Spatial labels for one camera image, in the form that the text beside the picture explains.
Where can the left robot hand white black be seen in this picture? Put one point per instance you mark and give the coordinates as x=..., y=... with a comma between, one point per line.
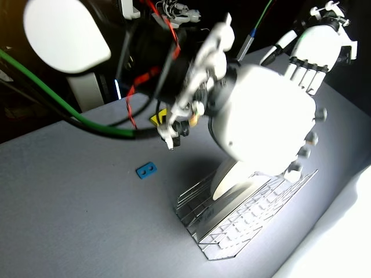
x=316, y=43

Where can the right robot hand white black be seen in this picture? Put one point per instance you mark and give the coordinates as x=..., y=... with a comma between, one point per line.
x=261, y=121

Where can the white plate with dark rim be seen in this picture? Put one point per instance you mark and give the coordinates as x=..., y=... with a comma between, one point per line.
x=221, y=173
x=232, y=189

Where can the yellow flat block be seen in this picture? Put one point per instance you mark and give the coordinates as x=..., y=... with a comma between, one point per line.
x=158, y=118

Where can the blue block with two holes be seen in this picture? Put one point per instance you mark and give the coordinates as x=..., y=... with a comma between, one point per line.
x=146, y=170

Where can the blue light strip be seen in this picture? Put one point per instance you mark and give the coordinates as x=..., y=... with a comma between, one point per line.
x=118, y=89

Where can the white robot torso column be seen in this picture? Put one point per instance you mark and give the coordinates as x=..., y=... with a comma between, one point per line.
x=87, y=92

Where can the white rounded robot cover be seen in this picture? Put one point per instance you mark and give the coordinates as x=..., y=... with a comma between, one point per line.
x=63, y=34

